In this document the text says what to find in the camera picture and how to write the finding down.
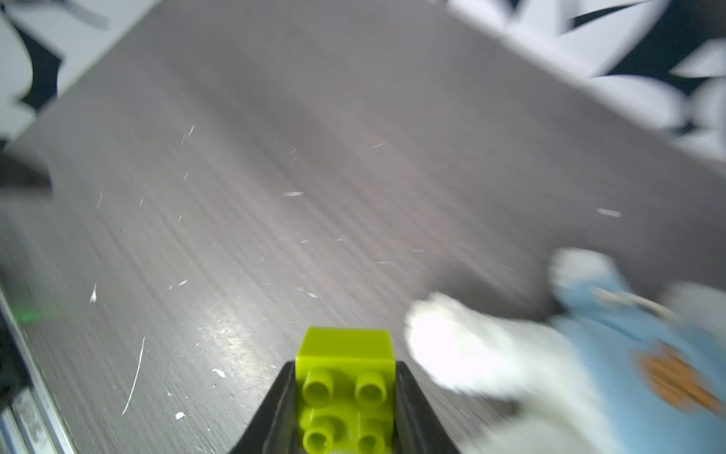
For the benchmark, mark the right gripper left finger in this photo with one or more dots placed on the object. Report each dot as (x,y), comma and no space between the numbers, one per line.
(273,428)

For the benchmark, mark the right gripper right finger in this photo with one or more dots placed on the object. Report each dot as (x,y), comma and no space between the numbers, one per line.
(418,429)

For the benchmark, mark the small lime lego brick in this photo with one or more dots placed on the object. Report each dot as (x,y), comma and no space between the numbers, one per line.
(345,391)

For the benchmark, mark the white teddy bear blue shirt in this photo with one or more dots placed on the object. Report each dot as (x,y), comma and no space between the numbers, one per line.
(613,373)

